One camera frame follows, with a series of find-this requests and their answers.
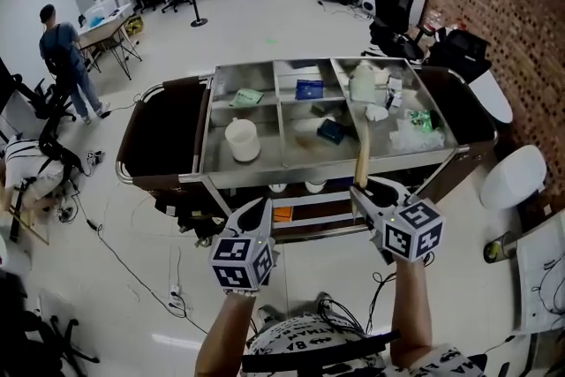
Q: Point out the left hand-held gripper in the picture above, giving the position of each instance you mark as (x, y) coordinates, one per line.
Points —
(240, 254)

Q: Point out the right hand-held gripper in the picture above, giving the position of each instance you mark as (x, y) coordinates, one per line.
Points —
(412, 229)

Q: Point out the long wooden shoehorn item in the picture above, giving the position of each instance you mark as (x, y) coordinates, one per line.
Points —
(364, 150)

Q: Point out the steel cart with brown sides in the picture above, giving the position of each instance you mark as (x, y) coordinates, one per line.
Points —
(304, 137)

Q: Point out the person's right forearm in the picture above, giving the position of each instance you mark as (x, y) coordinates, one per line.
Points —
(410, 309)

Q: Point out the person's left forearm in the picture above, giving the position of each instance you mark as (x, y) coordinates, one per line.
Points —
(223, 335)

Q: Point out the orange box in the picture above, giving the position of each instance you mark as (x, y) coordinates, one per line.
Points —
(282, 214)

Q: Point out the dark blue small box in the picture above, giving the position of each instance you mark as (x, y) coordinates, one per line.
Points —
(332, 131)

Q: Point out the white plastic mug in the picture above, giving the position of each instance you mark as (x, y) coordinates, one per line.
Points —
(242, 140)

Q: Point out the clear plastic bag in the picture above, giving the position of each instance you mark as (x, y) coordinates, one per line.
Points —
(417, 139)

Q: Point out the crumpled white paper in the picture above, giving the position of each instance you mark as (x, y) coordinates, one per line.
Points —
(378, 113)

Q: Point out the green and white packet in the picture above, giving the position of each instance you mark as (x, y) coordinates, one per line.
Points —
(419, 119)

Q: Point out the small white carton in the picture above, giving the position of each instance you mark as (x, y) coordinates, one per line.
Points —
(393, 93)

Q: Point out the white plastic jug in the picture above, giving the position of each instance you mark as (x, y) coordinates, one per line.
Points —
(362, 84)

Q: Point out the white power strip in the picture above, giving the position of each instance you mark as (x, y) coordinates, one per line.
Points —
(175, 293)

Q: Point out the green flat packet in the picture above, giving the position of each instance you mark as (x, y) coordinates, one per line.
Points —
(246, 97)

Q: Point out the blue flat box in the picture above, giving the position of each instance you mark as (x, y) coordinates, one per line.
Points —
(310, 89)

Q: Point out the clear cup with green ball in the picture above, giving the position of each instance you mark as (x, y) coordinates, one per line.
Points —
(501, 248)

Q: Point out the person's printed white shirt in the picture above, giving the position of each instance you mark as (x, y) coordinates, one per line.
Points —
(335, 349)

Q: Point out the white round stool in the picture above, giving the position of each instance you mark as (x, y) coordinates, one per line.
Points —
(492, 95)
(512, 176)

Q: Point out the black office chair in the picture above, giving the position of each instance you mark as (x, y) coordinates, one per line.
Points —
(31, 335)
(395, 26)
(42, 101)

